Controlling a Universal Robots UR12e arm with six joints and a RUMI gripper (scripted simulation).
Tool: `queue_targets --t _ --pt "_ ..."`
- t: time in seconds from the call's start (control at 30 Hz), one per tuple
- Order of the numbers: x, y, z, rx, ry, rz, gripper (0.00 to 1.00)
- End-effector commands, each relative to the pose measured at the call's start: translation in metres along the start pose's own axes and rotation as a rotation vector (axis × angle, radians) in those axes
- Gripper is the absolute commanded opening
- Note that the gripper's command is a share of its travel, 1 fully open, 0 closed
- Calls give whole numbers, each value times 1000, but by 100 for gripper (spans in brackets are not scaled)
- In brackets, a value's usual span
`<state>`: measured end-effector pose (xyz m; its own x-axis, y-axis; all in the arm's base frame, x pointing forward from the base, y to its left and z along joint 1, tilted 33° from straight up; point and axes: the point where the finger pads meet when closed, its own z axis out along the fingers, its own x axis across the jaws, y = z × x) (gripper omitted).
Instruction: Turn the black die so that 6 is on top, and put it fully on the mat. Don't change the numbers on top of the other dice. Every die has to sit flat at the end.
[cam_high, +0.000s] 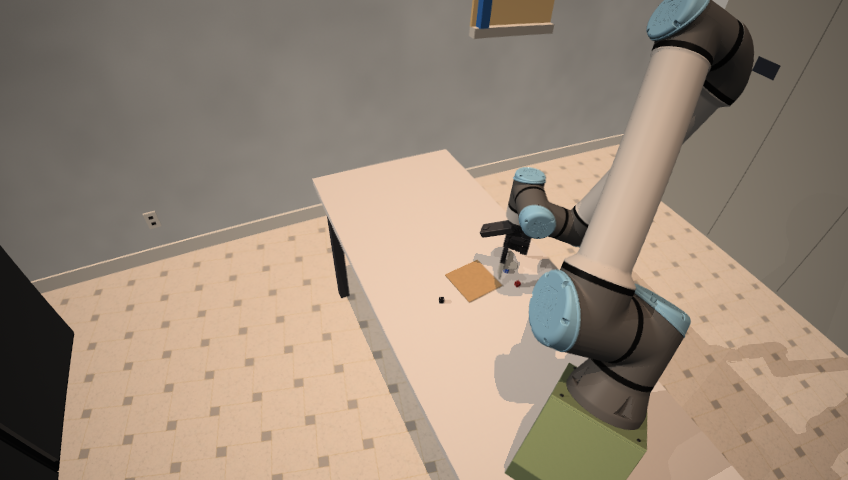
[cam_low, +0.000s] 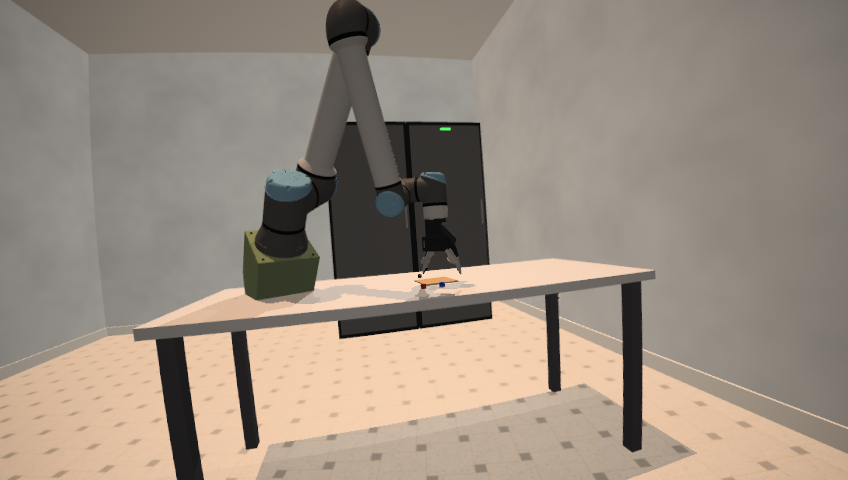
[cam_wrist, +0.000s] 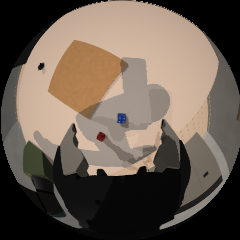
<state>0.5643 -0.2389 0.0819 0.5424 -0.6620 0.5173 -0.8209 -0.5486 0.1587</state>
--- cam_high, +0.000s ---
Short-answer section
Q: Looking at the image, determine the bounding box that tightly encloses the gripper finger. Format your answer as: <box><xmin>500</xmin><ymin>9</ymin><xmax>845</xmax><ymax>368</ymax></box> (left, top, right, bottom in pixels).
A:
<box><xmin>498</xmin><ymin>242</ymin><xmax>518</xmax><ymax>279</ymax></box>

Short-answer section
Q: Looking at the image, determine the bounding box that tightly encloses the tan square mat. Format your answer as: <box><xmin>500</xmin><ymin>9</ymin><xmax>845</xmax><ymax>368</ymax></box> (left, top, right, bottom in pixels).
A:
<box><xmin>445</xmin><ymin>260</ymin><xmax>502</xmax><ymax>303</ymax></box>

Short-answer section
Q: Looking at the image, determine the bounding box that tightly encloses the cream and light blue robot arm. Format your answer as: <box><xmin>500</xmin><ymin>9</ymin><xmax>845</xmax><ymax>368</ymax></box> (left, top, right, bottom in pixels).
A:
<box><xmin>480</xmin><ymin>0</ymin><xmax>754</xmax><ymax>430</ymax></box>

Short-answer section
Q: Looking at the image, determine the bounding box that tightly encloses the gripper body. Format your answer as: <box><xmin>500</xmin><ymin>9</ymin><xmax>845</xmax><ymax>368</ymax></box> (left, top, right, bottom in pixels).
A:
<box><xmin>503</xmin><ymin>220</ymin><xmax>531</xmax><ymax>256</ymax></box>

